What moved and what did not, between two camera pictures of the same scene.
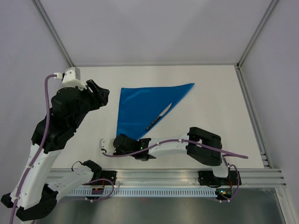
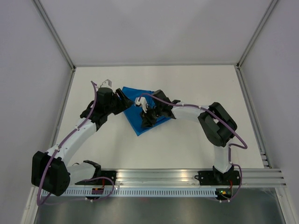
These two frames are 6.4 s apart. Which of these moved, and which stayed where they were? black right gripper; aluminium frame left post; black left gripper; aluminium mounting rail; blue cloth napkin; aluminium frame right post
Moved: black left gripper; black right gripper; blue cloth napkin
Stayed: aluminium frame right post; aluminium frame left post; aluminium mounting rail
